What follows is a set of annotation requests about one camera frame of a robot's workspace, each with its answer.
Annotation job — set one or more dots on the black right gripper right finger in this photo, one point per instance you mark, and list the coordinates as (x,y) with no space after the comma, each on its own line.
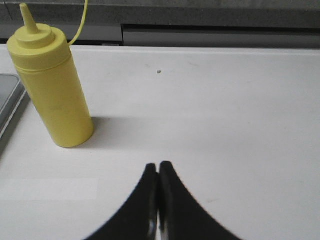
(181,216)

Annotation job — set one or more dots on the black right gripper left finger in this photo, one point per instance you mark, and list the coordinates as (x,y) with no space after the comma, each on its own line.
(138,217)

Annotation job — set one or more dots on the yellow squeeze bottle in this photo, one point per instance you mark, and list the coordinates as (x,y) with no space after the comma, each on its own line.
(43,59)

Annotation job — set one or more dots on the silver electronic kitchen scale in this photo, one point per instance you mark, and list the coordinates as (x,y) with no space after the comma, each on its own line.
(12,94)

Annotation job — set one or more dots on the grey stone counter ledge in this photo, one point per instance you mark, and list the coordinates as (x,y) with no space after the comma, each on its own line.
(281,24)

